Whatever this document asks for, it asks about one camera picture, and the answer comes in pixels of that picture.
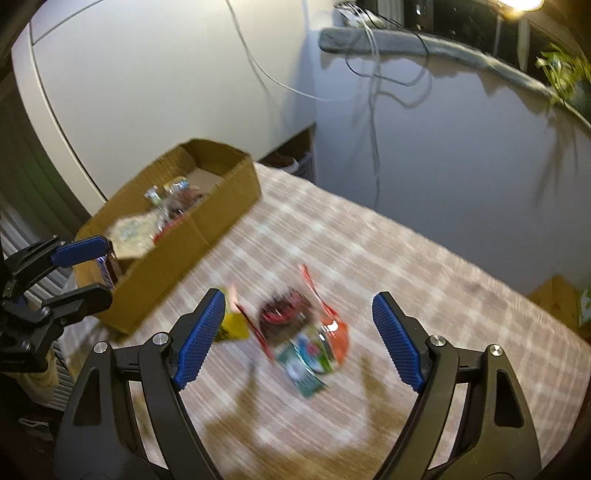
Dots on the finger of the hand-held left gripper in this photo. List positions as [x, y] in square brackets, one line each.
[78, 250]
[78, 302]

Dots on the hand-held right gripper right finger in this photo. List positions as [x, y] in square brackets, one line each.
[399, 341]

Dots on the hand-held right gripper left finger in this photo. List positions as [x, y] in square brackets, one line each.
[198, 341]

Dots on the brown chocolate bar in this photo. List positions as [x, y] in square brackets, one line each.
[107, 272]

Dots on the yellow candy packet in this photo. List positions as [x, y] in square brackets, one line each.
[233, 325]

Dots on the clear wafer packet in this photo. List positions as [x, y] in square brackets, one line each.
[129, 233]

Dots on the orange snack packet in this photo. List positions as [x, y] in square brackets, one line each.
[337, 337]

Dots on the cardboard box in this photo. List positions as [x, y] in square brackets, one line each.
[152, 286]

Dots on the green snack packet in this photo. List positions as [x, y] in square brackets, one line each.
[304, 364]

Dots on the clear candy bag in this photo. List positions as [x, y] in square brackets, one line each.
[173, 205]

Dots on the potted spider plant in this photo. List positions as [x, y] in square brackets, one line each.
[565, 74]

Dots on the white power strip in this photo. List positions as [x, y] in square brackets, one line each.
[355, 14]

